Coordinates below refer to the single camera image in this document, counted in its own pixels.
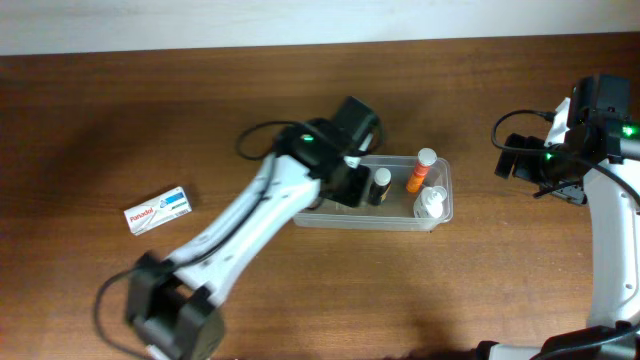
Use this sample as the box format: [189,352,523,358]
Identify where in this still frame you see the white pump bottle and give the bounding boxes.
[413,186,448,219]

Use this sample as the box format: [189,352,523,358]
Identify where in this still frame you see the orange tube white cap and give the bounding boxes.
[405,148,438,193]

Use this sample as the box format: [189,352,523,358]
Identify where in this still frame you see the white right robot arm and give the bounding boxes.
[475,122,639,360]

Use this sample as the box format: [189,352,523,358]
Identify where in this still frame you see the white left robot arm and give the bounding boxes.
[125,119,384,360]

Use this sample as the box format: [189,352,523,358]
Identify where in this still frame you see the clear plastic container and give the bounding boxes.
[293,155,453,232]

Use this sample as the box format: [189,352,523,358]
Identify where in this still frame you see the dark bottle white cap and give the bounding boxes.
[368,168,392,206]

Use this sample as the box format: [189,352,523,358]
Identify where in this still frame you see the white Panadol medicine box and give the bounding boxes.
[123,186,192,236]

